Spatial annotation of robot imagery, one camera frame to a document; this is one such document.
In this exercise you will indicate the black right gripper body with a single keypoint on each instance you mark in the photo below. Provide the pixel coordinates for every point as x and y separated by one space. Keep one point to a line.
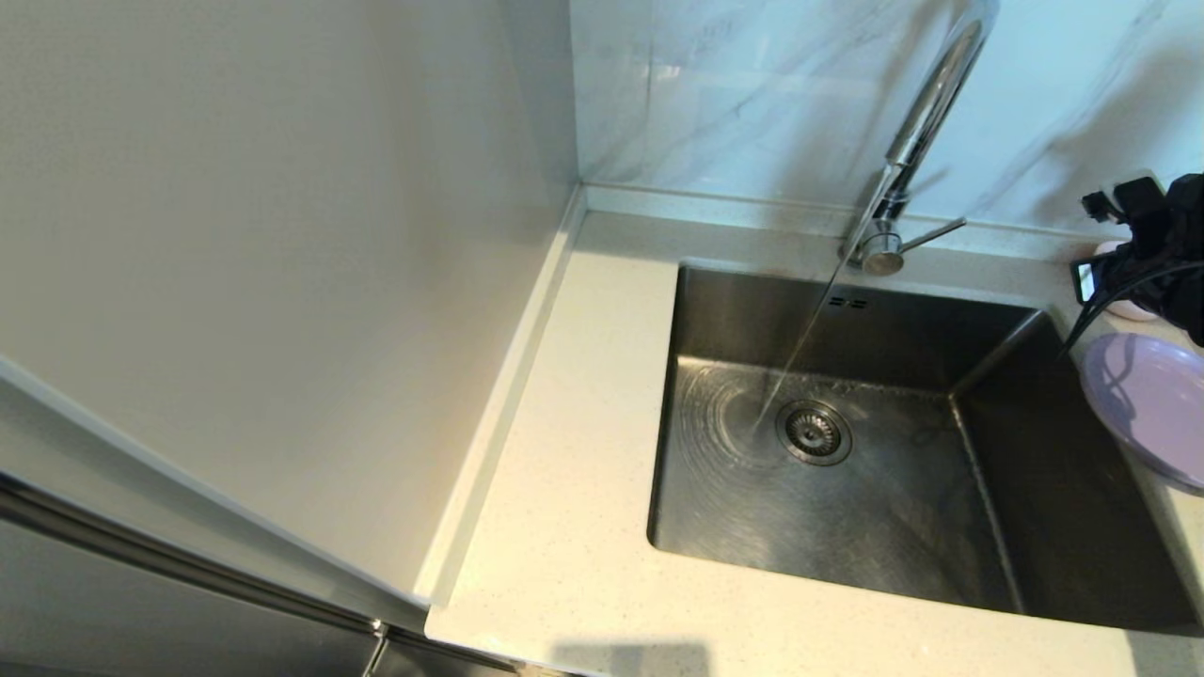
1180 273

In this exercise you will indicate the pink bowl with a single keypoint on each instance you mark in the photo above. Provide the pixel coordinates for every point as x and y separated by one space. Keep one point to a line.
1133 312

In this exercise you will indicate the purple plate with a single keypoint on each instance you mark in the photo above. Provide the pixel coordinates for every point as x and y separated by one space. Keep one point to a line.
1152 404

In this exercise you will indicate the chrome kitchen faucet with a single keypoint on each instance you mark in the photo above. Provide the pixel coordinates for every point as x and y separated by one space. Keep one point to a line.
931 103

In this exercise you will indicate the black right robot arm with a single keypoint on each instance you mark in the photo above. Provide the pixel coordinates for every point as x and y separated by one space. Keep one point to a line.
1187 197

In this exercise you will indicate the stainless steel sink basin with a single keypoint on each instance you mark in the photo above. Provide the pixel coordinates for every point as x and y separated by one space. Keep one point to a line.
847 536

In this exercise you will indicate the running water stream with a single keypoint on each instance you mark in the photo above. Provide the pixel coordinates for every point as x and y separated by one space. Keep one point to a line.
796 348

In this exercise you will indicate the round metal drain strainer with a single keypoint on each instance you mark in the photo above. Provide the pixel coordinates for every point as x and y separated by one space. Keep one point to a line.
815 432

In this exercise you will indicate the white tall cabinet side panel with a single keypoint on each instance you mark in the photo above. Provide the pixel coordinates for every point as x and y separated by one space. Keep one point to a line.
282 235

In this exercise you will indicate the chrome door trim bar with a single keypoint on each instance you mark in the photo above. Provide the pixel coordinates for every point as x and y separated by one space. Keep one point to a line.
188 566

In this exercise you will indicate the grey steel appliance door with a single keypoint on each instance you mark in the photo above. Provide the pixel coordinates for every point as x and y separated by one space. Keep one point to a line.
141 630

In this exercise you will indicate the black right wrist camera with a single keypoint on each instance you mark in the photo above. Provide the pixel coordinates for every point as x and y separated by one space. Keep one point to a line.
1086 277

